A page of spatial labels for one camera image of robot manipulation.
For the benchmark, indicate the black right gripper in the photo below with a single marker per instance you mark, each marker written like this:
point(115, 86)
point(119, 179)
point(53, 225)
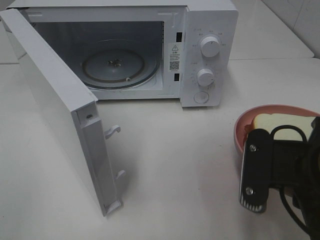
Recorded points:
point(299, 170)

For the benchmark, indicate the white bread sandwich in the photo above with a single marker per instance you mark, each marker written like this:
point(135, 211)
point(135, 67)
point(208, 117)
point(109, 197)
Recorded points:
point(269, 122)

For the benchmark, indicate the pink round plate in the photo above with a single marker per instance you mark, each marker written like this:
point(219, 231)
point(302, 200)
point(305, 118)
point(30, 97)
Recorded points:
point(246, 118)

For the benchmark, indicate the round microwave door button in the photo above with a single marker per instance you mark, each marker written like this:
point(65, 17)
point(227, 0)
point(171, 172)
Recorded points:
point(201, 97)

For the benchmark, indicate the white microwave door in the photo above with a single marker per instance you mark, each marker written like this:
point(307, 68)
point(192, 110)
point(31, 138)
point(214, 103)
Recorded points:
point(68, 107)

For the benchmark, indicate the lower white microwave knob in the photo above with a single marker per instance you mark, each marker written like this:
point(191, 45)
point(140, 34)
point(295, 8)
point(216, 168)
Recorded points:
point(205, 77)

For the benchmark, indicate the white microwave knob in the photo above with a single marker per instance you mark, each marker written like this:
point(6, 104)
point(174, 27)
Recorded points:
point(205, 77)
point(210, 46)

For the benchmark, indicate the upper white microwave knob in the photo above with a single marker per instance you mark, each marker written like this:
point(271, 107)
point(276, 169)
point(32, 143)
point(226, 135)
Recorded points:
point(210, 46)

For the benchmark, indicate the white microwave oven body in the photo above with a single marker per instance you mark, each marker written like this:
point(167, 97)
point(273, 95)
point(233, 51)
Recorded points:
point(71, 26)

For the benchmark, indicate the warning label with QR code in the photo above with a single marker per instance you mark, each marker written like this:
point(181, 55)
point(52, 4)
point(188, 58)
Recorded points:
point(174, 57)

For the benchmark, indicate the glass microwave turntable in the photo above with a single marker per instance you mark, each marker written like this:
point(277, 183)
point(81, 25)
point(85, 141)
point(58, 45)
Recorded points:
point(119, 64)

